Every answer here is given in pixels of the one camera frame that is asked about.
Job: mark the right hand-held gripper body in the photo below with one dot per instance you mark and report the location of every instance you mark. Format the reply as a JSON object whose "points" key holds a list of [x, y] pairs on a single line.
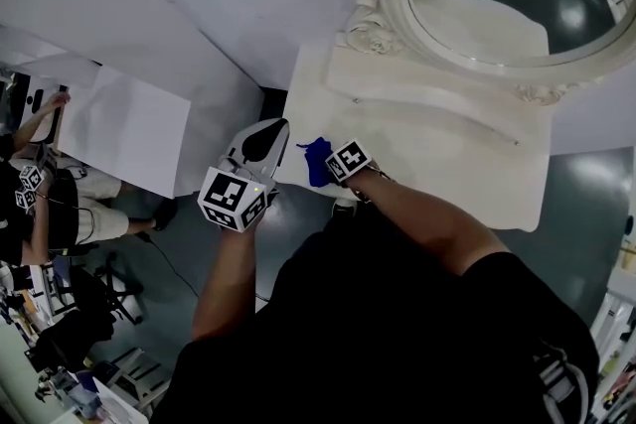
{"points": [[348, 161]]}

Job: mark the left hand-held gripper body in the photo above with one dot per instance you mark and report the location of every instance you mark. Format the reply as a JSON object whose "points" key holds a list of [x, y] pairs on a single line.
{"points": [[228, 198]]}

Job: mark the blue cloth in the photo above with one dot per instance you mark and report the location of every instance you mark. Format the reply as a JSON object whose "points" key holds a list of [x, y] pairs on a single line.
{"points": [[318, 166]]}

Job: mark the person's right forearm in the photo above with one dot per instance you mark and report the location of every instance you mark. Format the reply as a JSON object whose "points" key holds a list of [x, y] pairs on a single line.
{"points": [[422, 218]]}

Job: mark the person's left forearm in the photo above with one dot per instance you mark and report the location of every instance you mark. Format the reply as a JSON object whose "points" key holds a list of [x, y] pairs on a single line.
{"points": [[223, 283]]}

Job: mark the white dressing table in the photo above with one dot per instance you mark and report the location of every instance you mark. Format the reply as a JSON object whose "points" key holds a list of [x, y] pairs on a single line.
{"points": [[422, 174]]}

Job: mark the person's black shoe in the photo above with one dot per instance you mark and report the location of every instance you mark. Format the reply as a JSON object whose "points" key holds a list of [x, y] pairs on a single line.
{"points": [[344, 208]]}

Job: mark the white cabinet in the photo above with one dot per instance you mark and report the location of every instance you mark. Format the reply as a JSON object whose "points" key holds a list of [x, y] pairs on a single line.
{"points": [[129, 129]]}

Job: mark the black office chair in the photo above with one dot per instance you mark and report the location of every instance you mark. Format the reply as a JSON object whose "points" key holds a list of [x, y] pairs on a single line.
{"points": [[119, 288]]}

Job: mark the person's black shirt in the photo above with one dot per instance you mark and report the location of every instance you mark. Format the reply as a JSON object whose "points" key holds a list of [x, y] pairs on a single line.
{"points": [[372, 337]]}

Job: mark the white ornate oval mirror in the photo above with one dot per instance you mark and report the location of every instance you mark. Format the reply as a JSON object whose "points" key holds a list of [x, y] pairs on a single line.
{"points": [[472, 15]]}

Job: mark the white slatted stool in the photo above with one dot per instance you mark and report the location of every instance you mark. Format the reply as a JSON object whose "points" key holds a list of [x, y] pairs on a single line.
{"points": [[141, 377]]}

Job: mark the white machine with black trim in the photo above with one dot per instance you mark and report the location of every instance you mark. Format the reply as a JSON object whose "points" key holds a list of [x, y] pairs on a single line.
{"points": [[44, 92]]}

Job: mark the small blue object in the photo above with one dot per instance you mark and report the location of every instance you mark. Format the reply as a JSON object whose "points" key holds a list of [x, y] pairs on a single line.
{"points": [[630, 226]]}

